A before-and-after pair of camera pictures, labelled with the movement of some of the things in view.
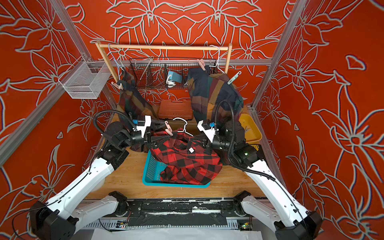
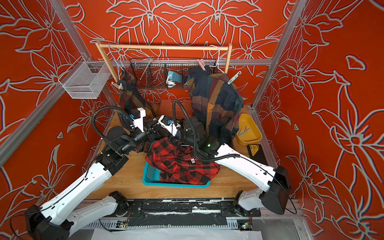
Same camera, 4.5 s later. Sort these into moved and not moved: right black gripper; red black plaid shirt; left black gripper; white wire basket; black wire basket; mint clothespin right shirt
Moved: right black gripper; left black gripper
Not moved: red black plaid shirt; black wire basket; mint clothespin right shirt; white wire basket
